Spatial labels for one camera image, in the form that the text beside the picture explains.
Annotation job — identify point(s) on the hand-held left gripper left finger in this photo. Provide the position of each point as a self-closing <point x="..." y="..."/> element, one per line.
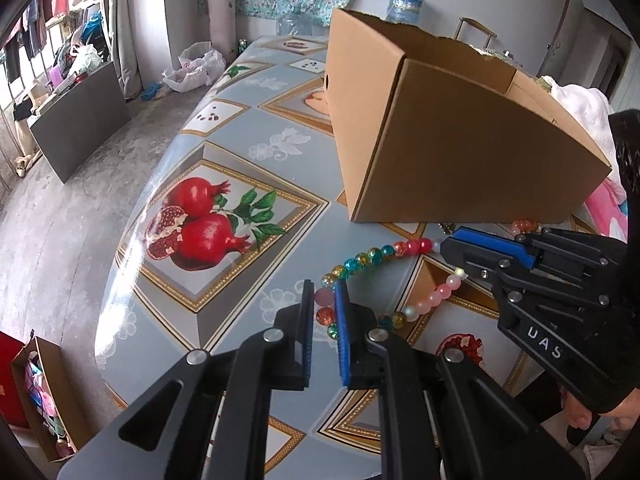
<point x="306" y="360"/>

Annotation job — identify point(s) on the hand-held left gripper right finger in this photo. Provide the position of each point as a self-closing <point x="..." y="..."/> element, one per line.
<point x="342" y="350"/>

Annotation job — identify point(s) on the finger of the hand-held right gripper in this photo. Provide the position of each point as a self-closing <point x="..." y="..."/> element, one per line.
<point x="475" y="260"/>
<point x="500" y="245"/>

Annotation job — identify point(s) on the large brown cardboard box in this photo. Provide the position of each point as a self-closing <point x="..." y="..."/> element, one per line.
<point x="450" y="150"/>

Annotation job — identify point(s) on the person's right hand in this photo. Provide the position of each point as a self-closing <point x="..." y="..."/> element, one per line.
<point x="575" y="417"/>

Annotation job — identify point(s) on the white fluffy towel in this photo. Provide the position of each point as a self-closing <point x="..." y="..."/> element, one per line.
<point x="580" y="110"/>

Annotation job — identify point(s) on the green floral cloth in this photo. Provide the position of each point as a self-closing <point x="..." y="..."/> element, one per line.
<point x="545" y="83"/>

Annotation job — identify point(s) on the small open cardboard box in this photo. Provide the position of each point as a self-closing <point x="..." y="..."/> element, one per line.
<point x="55" y="375"/>

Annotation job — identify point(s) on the blue water jug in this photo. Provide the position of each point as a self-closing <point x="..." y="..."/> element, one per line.
<point x="405" y="5"/>

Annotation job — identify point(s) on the red box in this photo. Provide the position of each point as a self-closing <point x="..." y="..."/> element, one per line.
<point x="12" y="380"/>

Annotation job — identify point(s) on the white plastic bags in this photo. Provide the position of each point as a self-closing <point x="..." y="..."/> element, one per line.
<point x="195" y="67"/>

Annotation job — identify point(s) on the grey board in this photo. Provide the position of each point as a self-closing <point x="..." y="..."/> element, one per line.
<point x="80" y="120"/>

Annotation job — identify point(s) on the beige shoes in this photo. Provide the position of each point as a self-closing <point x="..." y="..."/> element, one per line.
<point x="27" y="165"/>

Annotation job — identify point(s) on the pink rolled mat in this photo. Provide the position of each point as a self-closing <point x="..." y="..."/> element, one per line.
<point x="222" y="15"/>

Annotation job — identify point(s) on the pale curtain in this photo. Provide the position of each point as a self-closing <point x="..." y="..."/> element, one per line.
<point x="122" y="35"/>

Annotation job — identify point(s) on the hanging clothes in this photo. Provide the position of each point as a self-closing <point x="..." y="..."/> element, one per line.
<point x="60" y="20"/>

